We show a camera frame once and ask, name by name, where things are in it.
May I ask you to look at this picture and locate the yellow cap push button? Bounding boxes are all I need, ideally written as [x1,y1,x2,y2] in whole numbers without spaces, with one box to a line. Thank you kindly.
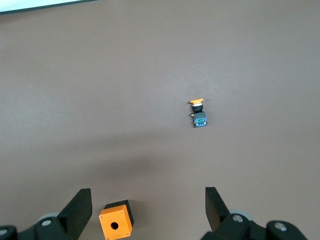
[187,98,209,129]

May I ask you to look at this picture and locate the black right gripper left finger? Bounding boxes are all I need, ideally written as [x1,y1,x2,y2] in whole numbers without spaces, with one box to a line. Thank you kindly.
[22,188,93,240]

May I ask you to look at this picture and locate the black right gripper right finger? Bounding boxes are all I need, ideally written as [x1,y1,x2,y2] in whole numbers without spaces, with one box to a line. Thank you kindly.
[199,186,309,240]

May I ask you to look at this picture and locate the white edge panel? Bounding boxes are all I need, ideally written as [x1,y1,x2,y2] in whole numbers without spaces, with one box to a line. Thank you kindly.
[0,0,85,15]

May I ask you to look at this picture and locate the orange box with round hole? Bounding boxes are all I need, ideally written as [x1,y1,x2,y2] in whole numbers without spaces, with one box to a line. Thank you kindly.
[98,199,135,240]

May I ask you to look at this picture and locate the brown table cover sheet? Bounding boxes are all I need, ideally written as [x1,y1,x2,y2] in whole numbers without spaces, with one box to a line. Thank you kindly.
[0,0,320,240]

